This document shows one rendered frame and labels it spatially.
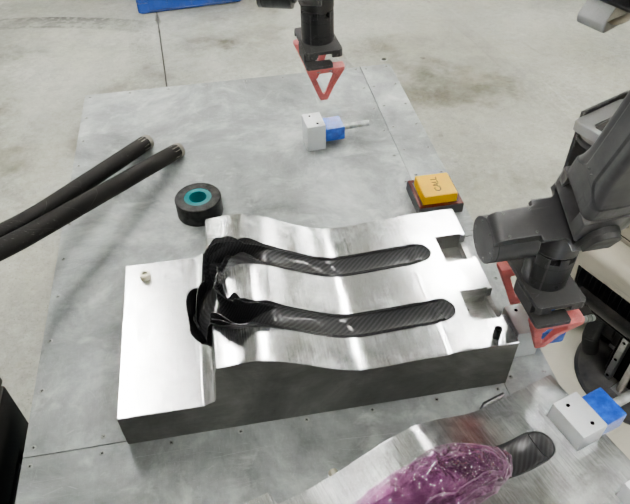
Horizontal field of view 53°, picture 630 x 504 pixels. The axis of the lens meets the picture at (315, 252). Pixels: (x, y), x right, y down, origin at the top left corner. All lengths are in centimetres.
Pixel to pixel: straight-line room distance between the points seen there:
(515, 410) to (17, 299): 177
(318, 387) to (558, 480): 29
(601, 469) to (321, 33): 78
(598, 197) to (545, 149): 212
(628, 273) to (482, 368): 35
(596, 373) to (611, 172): 107
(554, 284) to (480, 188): 169
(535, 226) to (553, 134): 215
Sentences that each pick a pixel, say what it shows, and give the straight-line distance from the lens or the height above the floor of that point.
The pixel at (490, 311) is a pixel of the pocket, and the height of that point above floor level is 87.
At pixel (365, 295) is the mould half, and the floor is 88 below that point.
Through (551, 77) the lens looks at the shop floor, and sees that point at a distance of 329.
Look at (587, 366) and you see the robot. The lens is 165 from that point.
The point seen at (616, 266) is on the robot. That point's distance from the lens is 111.
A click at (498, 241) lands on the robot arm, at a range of 72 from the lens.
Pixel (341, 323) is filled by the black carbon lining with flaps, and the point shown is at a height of 88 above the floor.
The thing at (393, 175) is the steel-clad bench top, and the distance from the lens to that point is 119.
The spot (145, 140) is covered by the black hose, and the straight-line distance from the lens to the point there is 128.
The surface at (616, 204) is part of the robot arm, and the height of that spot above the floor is 113.
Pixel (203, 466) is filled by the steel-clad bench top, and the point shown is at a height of 80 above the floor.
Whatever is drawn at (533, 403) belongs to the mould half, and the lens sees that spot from 82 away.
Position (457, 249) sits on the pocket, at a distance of 96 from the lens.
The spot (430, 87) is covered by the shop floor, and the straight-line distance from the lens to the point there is 308.
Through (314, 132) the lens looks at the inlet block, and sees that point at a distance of 123.
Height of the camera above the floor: 152
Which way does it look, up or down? 45 degrees down
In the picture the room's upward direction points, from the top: 2 degrees counter-clockwise
